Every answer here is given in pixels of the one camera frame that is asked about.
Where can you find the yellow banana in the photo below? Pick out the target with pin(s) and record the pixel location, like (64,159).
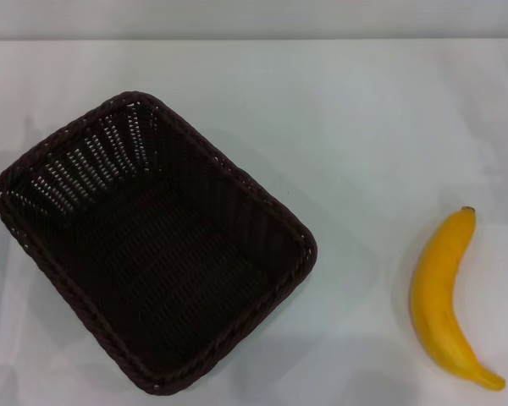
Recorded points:
(438,292)

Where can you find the dark brown woven basket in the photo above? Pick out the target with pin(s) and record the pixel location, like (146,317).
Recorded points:
(161,270)

